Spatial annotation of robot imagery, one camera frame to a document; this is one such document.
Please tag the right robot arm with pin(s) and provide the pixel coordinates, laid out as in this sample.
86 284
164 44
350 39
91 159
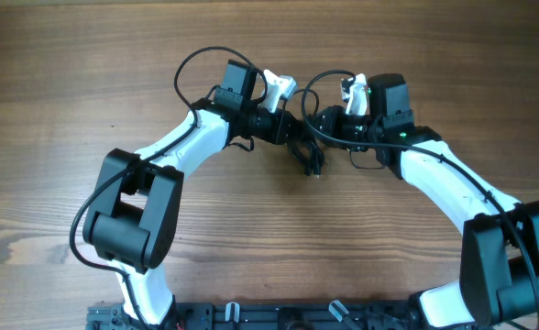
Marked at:
499 268

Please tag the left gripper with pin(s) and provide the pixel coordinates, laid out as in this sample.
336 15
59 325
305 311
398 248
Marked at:
282 135

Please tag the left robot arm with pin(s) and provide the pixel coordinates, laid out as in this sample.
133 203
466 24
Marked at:
132 216

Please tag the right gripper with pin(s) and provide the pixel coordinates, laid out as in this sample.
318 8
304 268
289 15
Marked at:
335 116

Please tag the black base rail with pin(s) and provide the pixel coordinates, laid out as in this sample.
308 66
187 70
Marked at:
370 315

